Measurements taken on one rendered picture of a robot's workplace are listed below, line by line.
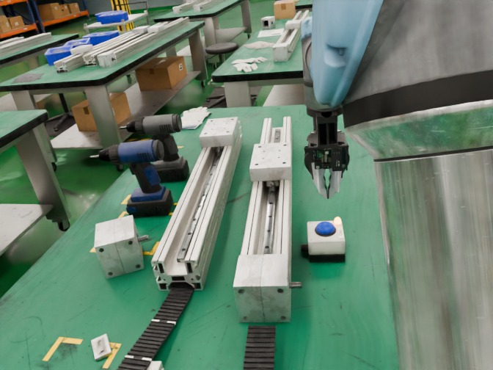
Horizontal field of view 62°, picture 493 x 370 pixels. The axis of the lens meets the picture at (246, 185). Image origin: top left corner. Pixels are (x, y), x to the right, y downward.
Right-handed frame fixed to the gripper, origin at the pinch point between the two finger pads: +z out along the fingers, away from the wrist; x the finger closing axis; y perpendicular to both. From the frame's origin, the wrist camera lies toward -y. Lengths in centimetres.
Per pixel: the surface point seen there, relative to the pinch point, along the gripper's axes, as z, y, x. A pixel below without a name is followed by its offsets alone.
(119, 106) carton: 58, -262, -170
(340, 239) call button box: 10.1, 3.8, 2.3
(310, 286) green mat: 16.1, 11.8, -4.6
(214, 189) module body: 7.5, -16.1, -29.0
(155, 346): 13.0, 29.6, -32.4
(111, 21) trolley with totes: 5, -444, -238
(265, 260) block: 6.5, 14.5, -13.1
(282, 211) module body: 7.6, -4.6, -10.3
